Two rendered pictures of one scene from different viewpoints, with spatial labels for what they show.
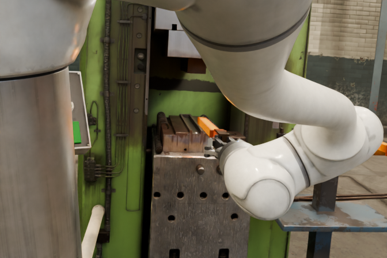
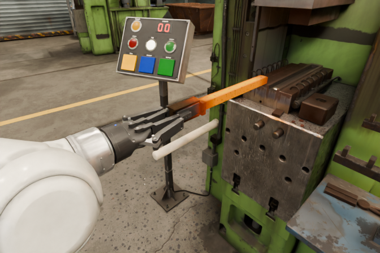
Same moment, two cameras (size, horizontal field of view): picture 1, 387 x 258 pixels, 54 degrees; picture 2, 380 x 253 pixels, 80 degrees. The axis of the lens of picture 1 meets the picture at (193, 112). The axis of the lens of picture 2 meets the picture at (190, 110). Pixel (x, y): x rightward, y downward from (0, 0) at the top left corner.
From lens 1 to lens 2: 0.86 m
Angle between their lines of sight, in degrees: 55
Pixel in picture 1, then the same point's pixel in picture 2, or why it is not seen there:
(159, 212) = (229, 144)
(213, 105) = (359, 59)
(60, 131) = not seen: outside the picture
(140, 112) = (247, 57)
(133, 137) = (241, 78)
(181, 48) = not seen: outside the picture
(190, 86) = (335, 34)
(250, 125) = (361, 95)
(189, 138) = (264, 92)
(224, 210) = (279, 169)
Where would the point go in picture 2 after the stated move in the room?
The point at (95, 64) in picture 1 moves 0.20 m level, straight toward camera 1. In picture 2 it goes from (219, 12) to (192, 15)
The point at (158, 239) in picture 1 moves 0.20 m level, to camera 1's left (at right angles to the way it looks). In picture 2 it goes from (227, 161) to (201, 141)
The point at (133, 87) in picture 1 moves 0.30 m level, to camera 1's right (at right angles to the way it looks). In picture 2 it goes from (245, 34) to (308, 47)
